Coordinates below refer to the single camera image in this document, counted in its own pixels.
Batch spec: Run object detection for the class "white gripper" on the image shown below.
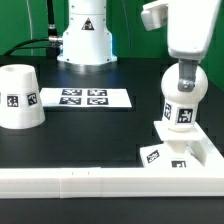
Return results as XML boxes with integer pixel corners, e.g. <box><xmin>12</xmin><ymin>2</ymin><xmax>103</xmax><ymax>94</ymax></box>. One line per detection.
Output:
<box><xmin>141</xmin><ymin>0</ymin><xmax>222</xmax><ymax>92</ymax></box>

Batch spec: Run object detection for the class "white lamp bulb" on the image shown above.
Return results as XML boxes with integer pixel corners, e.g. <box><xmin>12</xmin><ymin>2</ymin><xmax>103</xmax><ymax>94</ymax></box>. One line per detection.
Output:
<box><xmin>161</xmin><ymin>64</ymin><xmax>208</xmax><ymax>131</ymax></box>

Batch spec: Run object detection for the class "white lamp base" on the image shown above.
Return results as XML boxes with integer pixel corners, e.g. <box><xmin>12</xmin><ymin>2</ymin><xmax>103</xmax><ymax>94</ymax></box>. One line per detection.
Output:
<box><xmin>140</xmin><ymin>121</ymin><xmax>202</xmax><ymax>169</ymax></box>

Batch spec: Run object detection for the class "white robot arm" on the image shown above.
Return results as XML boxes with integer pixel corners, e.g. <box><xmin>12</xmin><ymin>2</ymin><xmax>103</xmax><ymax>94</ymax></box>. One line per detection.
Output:
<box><xmin>58</xmin><ymin>0</ymin><xmax>222</xmax><ymax>92</ymax></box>

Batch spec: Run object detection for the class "white lamp shade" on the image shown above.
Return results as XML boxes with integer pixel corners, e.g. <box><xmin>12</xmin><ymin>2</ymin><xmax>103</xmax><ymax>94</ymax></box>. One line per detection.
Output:
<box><xmin>0</xmin><ymin>64</ymin><xmax>45</xmax><ymax>129</ymax></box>

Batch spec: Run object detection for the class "white L-shaped fence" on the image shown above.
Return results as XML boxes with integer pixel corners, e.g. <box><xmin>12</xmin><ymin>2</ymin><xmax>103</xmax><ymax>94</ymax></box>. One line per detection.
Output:
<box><xmin>0</xmin><ymin>125</ymin><xmax>224</xmax><ymax>199</ymax></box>

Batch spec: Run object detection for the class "white marker tag plate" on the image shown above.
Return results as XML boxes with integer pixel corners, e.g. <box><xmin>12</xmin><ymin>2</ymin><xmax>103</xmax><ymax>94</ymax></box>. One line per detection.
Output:
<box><xmin>40</xmin><ymin>88</ymin><xmax>132</xmax><ymax>108</ymax></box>

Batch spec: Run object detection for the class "black cable connector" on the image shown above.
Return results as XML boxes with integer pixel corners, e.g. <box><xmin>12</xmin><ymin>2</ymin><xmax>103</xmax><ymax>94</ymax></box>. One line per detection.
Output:
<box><xmin>46</xmin><ymin>0</ymin><xmax>62</xmax><ymax>59</ymax></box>

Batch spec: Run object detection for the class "black cable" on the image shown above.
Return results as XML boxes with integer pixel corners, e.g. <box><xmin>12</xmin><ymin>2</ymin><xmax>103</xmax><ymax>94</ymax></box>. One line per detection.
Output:
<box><xmin>2</xmin><ymin>37</ymin><xmax>51</xmax><ymax>57</ymax></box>

